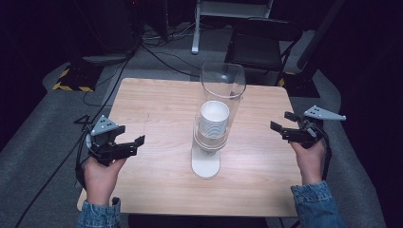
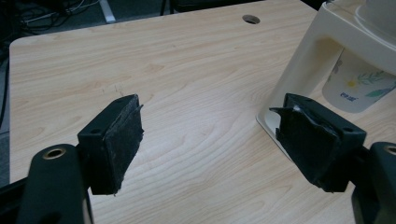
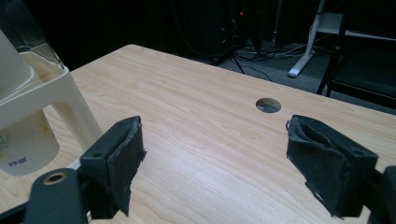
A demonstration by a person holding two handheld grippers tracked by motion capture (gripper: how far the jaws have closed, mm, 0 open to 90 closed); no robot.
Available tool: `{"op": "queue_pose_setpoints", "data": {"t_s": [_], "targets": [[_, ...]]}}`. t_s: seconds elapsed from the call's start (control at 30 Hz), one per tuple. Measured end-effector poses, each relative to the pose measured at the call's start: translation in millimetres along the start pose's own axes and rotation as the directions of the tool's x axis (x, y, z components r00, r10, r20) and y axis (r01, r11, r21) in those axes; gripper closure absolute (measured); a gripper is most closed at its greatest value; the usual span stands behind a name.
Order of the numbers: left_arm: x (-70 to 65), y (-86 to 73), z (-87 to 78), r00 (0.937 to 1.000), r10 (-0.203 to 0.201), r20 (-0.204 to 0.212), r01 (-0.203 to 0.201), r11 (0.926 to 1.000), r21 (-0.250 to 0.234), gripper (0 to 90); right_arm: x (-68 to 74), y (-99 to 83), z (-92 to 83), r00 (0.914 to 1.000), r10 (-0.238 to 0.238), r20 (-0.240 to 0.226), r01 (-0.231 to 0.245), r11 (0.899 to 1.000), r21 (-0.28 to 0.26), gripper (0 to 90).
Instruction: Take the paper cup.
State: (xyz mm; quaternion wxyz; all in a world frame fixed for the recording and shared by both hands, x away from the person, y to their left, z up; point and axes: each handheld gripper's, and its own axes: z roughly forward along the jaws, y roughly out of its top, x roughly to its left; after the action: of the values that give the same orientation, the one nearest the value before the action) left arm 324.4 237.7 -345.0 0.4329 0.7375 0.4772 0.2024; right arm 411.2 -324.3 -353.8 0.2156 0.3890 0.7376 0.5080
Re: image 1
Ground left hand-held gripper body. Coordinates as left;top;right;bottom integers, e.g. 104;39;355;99
85;115;139;167

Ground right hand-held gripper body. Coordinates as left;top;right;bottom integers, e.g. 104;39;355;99
280;104;347;150

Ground person's right hand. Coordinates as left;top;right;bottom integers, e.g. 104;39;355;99
289;141;327;186

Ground person's left hand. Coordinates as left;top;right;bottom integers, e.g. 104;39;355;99
82;156;128;207

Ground stack of white paper cups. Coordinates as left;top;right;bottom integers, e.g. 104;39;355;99
198;100;231;141

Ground clear tube cup dispenser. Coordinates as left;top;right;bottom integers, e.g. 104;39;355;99
190;62;247;181

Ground black folding chair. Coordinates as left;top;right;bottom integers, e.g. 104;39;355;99
223;18;304;87

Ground dark slanted pole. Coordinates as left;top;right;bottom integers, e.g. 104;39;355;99
296;0;347;71

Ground dark equipment cabinet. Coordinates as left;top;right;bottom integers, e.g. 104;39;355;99
91;0;141;55

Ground white metal stand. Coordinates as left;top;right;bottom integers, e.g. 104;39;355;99
190;0;276;55

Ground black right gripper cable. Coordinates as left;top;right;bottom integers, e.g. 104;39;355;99
320;131;333;182

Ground black yellow striped base plate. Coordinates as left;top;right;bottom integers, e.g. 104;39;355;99
51;64;103;93
278;71;321;99

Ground long black floor cable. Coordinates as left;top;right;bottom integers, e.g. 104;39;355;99
13;55;133;228

